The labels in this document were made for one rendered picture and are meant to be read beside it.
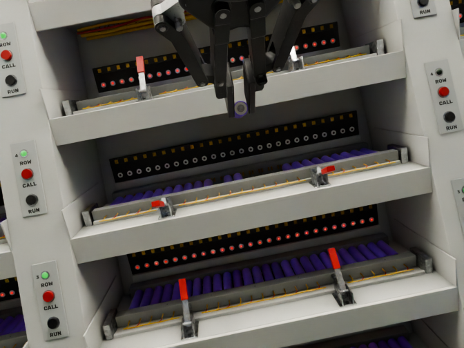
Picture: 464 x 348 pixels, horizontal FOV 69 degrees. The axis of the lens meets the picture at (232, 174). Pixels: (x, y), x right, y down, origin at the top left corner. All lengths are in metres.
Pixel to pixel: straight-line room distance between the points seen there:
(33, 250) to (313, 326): 0.47
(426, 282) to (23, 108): 0.74
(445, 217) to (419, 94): 0.21
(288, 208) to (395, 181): 0.19
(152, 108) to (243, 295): 0.37
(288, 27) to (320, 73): 0.31
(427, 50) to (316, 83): 0.19
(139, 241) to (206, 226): 0.11
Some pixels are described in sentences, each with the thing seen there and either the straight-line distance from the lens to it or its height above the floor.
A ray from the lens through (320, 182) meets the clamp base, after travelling 0.61.
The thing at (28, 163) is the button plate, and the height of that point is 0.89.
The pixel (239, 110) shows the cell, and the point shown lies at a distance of 0.41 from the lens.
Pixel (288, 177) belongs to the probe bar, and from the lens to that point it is 0.62.
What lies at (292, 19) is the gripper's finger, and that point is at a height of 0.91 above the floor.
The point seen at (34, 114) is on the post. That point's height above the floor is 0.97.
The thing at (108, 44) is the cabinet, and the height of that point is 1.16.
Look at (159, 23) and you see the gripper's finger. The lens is 0.28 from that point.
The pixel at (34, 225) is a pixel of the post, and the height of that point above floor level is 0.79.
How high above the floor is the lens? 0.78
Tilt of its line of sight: 2 degrees up
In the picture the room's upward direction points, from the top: 11 degrees counter-clockwise
